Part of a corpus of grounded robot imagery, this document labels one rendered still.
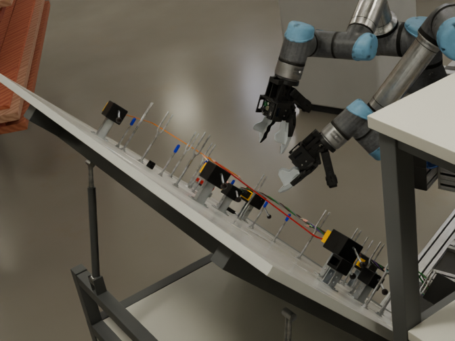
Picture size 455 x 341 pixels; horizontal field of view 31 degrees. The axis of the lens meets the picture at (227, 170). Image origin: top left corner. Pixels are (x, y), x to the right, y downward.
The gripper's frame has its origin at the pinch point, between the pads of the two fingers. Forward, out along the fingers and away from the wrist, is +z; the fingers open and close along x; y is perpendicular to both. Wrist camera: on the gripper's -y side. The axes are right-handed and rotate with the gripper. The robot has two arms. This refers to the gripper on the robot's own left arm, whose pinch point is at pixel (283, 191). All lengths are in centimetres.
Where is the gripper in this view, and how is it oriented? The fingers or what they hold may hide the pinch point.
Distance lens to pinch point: 247.3
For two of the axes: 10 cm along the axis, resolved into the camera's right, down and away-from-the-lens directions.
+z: -7.2, 6.6, 2.1
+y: -6.9, -7.1, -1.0
